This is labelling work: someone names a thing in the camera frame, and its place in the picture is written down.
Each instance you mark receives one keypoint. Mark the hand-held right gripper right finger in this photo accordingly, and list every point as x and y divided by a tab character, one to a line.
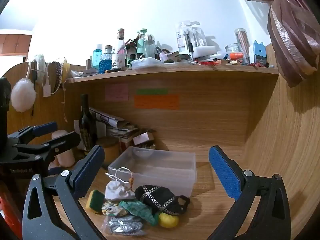
225	175

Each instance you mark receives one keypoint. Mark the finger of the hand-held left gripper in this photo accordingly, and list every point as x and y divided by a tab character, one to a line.
45	128
62	141

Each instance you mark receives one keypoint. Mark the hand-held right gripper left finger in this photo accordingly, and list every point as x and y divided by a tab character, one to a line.
92	170

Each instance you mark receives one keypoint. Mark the yellow green sponge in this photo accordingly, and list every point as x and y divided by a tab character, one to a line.
95	201

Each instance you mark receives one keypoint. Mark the white floral cloth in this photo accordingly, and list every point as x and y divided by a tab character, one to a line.
110	208

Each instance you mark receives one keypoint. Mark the clear packet of silver pieces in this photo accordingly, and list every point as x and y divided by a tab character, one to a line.
122	225

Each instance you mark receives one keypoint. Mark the clear plastic box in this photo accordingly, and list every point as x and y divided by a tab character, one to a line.
162	170

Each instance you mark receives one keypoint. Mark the green patterned cloth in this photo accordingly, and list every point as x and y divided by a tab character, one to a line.
140	211

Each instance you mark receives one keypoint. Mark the yellow foam ball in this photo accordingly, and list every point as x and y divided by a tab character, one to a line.
168	221

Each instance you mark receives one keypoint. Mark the pink tumbler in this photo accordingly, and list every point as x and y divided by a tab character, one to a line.
66	158

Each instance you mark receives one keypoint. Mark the brown cylindrical jar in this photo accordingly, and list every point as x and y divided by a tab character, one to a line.
110	152

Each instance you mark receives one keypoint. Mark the dark wine bottle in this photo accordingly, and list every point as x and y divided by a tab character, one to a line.
86	127

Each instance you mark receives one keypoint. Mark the white paper tag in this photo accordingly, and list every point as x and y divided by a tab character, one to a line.
47	91

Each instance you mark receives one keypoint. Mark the white powder puff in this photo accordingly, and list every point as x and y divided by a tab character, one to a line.
23	95

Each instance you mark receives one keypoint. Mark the stack of newspapers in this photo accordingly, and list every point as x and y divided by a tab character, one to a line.
117	127

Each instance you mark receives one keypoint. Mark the clear bowl of gold pieces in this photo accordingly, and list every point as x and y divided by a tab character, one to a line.
143	146

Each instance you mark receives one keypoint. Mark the dark beaded headband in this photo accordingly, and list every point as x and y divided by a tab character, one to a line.
58	73

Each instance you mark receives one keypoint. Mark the white pink paper box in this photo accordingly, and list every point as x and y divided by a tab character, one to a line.
142	138

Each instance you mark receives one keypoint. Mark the yellow hair band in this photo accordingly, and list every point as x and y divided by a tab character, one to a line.
66	70

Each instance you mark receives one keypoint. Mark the white fluffy cloth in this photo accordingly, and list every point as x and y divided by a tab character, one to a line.
39	65

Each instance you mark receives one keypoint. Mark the grey white small package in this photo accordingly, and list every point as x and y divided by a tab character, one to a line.
87	73

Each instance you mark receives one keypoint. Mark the pink sticky note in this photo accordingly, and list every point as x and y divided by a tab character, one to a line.
116	92

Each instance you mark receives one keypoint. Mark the brown lipstick tube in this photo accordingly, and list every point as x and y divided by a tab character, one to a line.
88	64

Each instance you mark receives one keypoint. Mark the light blue liquid bottle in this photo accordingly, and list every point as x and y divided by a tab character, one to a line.
97	57

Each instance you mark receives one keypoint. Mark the faceted glass bottle blue liquid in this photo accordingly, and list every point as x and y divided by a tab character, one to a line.
105	63

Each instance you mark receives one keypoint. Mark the brown pen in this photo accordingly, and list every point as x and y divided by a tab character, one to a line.
116	70

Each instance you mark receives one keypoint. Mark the orange sticky note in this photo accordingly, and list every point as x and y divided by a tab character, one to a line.
156	102

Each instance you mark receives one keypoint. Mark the green sticky note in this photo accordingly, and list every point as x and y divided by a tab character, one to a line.
151	91

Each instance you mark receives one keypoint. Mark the tall clear bottle cartoon label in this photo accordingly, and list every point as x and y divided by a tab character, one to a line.
119	52

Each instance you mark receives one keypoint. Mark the dark green glass bottle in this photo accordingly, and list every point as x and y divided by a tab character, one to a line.
132	60

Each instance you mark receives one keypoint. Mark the wooden shelf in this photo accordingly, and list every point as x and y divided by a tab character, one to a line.
175	72

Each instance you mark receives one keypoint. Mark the clear lidded swab box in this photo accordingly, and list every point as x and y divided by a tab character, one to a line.
147	63

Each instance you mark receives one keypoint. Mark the white foam block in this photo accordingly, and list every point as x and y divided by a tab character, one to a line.
207	51

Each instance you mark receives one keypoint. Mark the mint green pump bottle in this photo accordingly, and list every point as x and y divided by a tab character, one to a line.
141	43

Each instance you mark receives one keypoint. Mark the glass jar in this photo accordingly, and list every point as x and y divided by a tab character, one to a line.
232	48

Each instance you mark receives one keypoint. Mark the blue white plastic box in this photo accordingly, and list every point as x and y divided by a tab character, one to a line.
258	52

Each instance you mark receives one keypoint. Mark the frosted bottle silver cap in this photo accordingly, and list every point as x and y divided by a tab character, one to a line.
149	46

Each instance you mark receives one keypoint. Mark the small pink bottle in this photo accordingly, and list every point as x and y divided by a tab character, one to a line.
163	55

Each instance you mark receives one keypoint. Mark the clear tube of brown sticks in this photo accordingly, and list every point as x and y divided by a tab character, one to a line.
242	40

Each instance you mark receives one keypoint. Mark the clear blister pack of tools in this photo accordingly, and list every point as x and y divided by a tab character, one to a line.
186	36

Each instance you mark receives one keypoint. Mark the pink curtain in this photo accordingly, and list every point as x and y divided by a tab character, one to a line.
290	42

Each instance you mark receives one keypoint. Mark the wooden wall cabinet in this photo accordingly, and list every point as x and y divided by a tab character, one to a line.
15	41

